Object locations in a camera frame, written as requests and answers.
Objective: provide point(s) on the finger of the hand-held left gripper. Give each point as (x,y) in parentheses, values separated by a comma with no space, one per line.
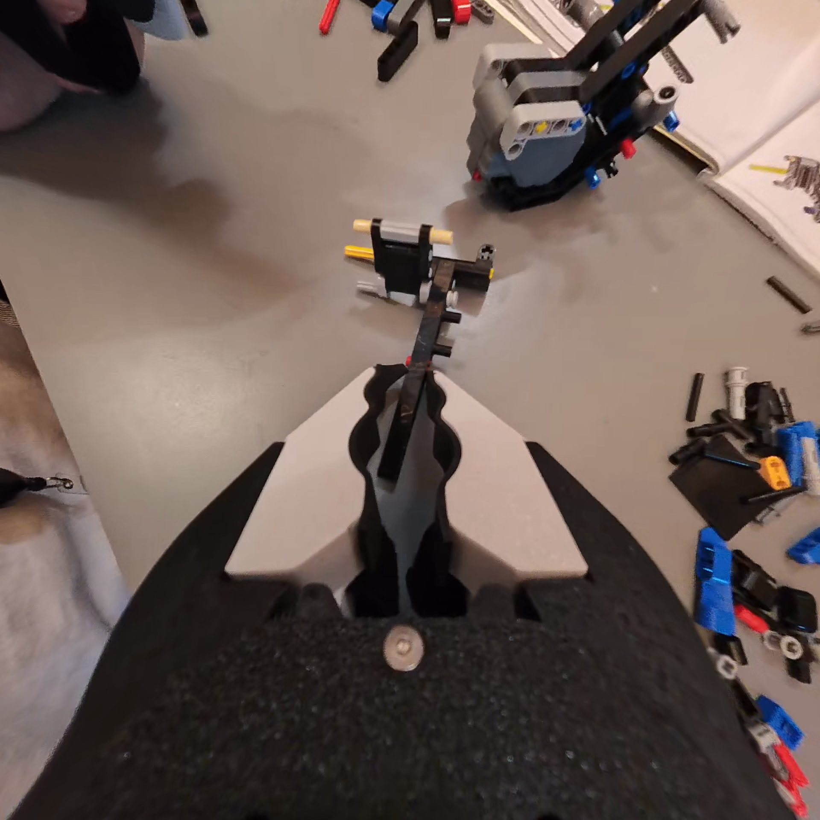
(160,18)

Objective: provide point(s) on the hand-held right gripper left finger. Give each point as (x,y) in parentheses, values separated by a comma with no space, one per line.
(301,506)

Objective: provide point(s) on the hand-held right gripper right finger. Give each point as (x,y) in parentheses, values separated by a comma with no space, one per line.
(512,506)

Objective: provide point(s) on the small black lego beam assembly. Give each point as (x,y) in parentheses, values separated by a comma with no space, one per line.
(403,262)

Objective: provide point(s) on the pile of small lego pieces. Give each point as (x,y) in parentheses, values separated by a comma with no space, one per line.
(717,487)

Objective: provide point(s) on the pile of long lego beams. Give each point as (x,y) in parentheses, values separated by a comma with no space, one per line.
(398,51)

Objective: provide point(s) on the short black lego axle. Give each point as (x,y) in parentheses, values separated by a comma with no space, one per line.
(788,294)

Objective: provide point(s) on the large grey black lego model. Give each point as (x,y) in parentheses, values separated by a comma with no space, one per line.
(544,138)

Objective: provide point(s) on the open lego instruction booklet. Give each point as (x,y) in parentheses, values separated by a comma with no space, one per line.
(775,192)

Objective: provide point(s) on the thick lego instruction booklet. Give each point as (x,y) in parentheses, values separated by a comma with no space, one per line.
(749,70)

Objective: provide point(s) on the person's leg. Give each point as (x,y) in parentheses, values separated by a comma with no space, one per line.
(25,89)

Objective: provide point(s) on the person's grey sweatshirt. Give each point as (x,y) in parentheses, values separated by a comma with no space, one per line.
(45,608)

